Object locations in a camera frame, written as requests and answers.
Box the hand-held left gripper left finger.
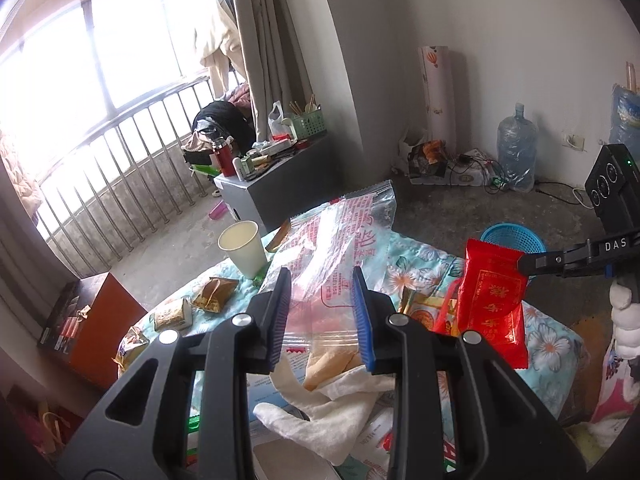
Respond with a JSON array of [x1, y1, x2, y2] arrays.
[[55, 266, 293, 480]]

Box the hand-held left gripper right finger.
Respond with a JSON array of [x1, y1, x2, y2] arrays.
[[350, 266, 586, 480]]

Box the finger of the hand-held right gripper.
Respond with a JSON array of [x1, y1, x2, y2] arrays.
[[517, 246, 571, 279]]

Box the blue plastic mesh basket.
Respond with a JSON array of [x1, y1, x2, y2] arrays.
[[480, 222, 547, 256]]

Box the red snack packet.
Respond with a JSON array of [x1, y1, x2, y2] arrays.
[[433, 238, 532, 370]]

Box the clear plastic bag red print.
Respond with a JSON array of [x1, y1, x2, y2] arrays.
[[280, 180, 398, 361]]

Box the person's right hand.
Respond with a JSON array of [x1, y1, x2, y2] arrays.
[[611, 280, 640, 361]]

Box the red and gold wrapper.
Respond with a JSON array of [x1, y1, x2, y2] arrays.
[[397, 282, 461, 337]]

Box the blue water dispenser jug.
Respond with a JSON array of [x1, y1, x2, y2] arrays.
[[609, 84, 640, 161]]

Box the brown snack wrapper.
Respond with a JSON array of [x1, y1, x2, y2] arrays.
[[192, 277, 239, 313]]

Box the white paper cup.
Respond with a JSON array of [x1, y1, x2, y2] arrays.
[[218, 220, 269, 280]]

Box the brown serrated wrapper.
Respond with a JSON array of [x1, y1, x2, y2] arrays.
[[265, 219, 292, 254]]

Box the floral printed cloth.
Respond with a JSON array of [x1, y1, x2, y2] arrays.
[[117, 225, 586, 480]]

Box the white crumpled tissue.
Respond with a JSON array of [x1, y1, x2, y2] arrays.
[[253, 360, 396, 466]]

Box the clear blue water jug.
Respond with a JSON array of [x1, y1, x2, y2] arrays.
[[496, 102, 539, 193]]

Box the beige snack packet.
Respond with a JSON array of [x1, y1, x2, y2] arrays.
[[151, 297, 195, 332]]

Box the pack of water bottles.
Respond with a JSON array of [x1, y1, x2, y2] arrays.
[[409, 149, 493, 187]]

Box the white packet red print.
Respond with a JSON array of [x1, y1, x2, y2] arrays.
[[350, 405, 401, 480]]

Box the grey cabinet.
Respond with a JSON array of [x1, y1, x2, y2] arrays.
[[214, 130, 346, 233]]

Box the pink printed clothing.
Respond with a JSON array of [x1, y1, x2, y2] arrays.
[[590, 340, 640, 433]]

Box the gold snack wrapper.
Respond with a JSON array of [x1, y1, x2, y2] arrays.
[[116, 327, 151, 376]]

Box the dark snack bag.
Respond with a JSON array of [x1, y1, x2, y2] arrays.
[[407, 140, 448, 178]]

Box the red thermos bottle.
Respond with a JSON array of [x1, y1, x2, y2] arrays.
[[212, 136, 238, 177]]

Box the orange brown box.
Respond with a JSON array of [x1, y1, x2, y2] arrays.
[[37, 272, 148, 391]]

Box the green plastic storage basket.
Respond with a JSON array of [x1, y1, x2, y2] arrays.
[[280, 108, 327, 141]]

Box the white plastic bag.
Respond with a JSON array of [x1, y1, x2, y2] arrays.
[[268, 101, 296, 137]]

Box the rolled white printed sheet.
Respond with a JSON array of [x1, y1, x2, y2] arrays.
[[419, 45, 453, 143]]

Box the metal window railing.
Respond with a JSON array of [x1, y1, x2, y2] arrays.
[[35, 75, 213, 271]]

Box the dark clothes pile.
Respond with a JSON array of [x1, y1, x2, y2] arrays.
[[181, 85, 256, 166]]

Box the beige curtain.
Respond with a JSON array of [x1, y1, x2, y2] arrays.
[[227, 0, 291, 146]]

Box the hanging cream clothes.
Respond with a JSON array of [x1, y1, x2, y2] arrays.
[[194, 0, 246, 96]]

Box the large window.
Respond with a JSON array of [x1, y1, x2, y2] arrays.
[[0, 0, 231, 186]]

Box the black floor cable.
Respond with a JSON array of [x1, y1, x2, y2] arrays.
[[535, 180, 593, 207]]

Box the tangled black charger cables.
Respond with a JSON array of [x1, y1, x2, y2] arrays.
[[445, 155, 507, 192]]

